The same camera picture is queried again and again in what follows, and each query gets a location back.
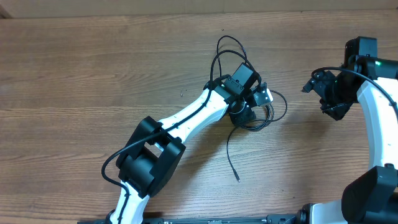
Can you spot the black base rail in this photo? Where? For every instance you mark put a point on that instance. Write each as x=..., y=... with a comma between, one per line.
x=202, y=221

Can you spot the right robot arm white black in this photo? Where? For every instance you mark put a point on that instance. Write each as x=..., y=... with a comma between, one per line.
x=370, y=81

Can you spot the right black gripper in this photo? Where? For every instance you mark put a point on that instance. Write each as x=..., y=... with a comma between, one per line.
x=317, y=84

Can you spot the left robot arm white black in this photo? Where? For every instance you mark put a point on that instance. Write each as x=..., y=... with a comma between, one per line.
x=155, y=148

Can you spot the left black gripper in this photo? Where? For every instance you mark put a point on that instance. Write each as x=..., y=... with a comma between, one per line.
x=245, y=115

